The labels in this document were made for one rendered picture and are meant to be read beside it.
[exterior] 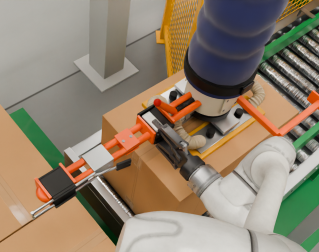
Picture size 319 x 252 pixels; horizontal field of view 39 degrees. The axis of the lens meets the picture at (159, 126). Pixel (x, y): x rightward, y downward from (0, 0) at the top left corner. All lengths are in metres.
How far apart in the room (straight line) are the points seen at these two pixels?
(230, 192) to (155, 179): 0.30
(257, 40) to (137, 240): 0.72
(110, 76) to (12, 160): 1.14
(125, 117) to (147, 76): 1.40
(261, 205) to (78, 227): 0.93
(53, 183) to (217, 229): 0.64
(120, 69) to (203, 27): 1.70
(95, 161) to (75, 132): 1.37
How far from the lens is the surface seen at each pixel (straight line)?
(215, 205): 1.25
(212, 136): 1.51
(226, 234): 0.69
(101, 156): 1.28
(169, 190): 1.42
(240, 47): 1.22
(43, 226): 1.79
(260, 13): 1.16
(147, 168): 1.45
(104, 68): 2.79
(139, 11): 3.35
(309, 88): 2.42
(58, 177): 1.24
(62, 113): 2.71
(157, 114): 1.38
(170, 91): 1.60
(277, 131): 1.46
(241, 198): 1.24
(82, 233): 1.77
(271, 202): 1.03
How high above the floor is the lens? 2.20
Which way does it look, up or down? 55 degrees down
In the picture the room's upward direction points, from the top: 13 degrees clockwise
